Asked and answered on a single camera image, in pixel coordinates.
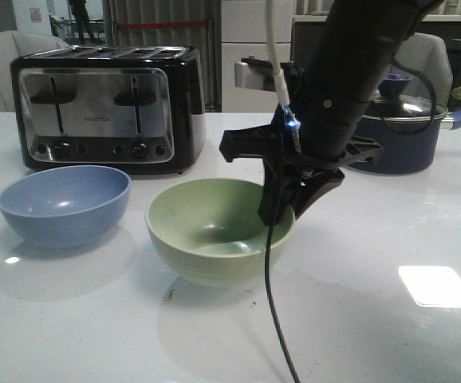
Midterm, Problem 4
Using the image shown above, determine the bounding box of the red barrier tape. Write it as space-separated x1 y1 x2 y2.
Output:
118 21 207 30

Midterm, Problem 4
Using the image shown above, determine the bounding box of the blue bowl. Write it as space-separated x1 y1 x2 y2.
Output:
0 165 132 248

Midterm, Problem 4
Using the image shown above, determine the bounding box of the beige armchair left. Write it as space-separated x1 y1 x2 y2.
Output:
0 30 69 112

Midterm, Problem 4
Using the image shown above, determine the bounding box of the green bowl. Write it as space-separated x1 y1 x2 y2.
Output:
144 178 295 287

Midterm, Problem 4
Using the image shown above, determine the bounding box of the blue pot with glass lid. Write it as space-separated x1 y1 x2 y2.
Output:
350 73 461 175

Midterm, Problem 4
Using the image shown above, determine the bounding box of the dark counter with white top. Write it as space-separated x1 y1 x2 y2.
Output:
292 14 461 65

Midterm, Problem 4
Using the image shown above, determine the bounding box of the beige armchair right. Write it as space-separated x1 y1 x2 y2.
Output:
395 33 453 106

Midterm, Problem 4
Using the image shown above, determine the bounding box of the black cable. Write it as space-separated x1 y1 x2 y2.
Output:
264 105 301 383

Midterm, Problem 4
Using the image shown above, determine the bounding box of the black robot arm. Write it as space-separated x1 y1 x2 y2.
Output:
219 1 439 226

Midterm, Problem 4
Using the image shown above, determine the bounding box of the beige armchair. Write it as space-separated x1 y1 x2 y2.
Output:
0 30 69 112
395 33 453 106

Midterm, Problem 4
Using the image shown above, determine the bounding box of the black silver four-slot toaster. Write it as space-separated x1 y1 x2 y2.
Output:
10 45 207 175

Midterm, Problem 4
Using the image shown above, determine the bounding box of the person in black clothes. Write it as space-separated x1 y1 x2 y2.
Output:
68 0 97 45

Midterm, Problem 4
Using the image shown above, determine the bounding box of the white usb cable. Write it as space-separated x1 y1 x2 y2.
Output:
264 0 294 109

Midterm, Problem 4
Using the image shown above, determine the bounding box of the white drawer cabinet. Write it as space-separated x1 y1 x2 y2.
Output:
221 1 277 113

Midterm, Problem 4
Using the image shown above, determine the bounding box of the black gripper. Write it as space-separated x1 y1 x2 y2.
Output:
219 116 384 226

